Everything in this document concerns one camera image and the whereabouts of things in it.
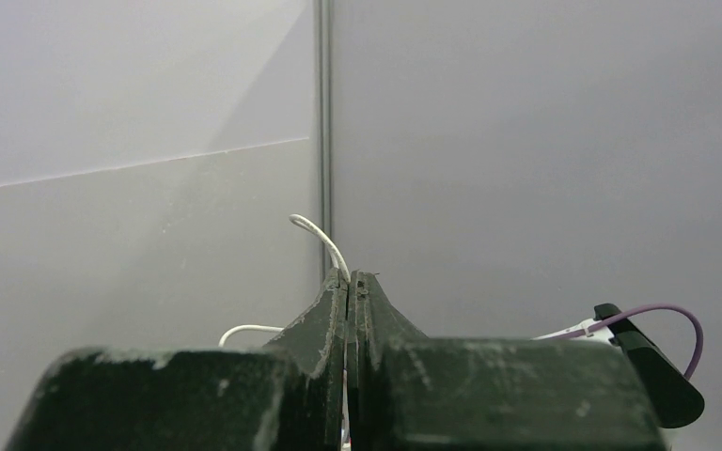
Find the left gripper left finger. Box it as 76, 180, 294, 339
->
7, 270, 348, 450

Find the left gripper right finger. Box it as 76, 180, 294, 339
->
347, 271, 666, 450

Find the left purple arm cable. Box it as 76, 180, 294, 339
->
588, 303, 705, 382

